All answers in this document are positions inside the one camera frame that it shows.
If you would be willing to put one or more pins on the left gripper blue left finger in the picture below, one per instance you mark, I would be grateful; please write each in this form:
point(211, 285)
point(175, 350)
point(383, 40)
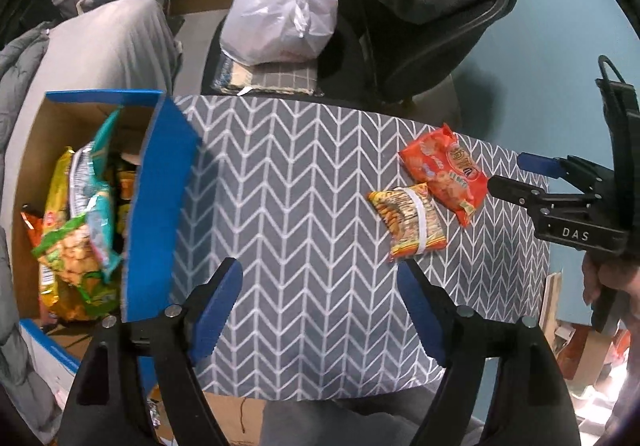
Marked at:
point(208, 308)

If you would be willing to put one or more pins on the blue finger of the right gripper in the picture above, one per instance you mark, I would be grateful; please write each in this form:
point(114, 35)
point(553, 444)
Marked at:
point(514, 191)
point(537, 164)

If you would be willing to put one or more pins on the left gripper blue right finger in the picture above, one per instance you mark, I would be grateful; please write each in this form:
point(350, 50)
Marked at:
point(432, 312)

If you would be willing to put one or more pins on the small orange noodle snack pack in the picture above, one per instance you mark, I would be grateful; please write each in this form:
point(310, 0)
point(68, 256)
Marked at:
point(411, 218)

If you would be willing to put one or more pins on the red cracker snack bag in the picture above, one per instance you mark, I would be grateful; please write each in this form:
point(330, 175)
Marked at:
point(439, 160)

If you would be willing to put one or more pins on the green peanut snack bag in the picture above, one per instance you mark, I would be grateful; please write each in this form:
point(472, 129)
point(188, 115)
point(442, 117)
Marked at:
point(83, 294)

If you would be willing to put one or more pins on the black cartoon snack pack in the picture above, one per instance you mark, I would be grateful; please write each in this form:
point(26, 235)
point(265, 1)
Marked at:
point(126, 174)

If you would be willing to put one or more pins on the teal silver snack bag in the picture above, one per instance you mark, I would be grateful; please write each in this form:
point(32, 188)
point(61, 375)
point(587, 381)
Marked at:
point(91, 195)

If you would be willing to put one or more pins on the long yellow chip bag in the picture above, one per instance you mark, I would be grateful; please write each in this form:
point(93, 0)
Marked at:
point(55, 216)

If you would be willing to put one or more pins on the orange black chip bag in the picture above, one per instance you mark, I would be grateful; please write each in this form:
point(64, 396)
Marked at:
point(33, 223)

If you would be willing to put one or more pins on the person right hand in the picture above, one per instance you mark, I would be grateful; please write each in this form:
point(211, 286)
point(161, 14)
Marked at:
point(617, 275)

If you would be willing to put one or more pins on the blue cardboard box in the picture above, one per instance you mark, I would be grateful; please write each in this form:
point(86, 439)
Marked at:
point(151, 133)

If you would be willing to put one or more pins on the grey chevron table cloth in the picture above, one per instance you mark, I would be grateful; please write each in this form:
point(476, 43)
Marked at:
point(282, 186)

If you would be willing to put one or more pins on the black office chair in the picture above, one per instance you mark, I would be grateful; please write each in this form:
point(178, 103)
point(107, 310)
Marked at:
point(375, 56)

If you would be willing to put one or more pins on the grey quilted duvet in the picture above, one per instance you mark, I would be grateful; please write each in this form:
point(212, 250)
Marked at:
point(26, 399)

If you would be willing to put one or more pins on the grey checked seat cushion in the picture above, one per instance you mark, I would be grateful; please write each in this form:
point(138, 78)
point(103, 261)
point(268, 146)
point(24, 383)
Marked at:
point(231, 77)

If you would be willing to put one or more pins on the bed with grey sheet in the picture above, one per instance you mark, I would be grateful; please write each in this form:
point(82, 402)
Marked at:
point(122, 45)

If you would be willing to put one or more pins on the white plastic bag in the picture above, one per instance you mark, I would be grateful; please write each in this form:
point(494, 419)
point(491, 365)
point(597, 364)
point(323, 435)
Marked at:
point(269, 31)

